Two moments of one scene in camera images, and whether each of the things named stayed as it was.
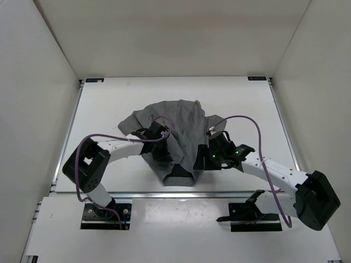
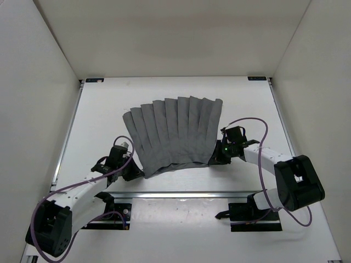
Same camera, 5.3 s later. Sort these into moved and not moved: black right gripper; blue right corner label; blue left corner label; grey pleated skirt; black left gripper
Moved: grey pleated skirt; black left gripper; black right gripper
Not moved: blue right corner label; blue left corner label
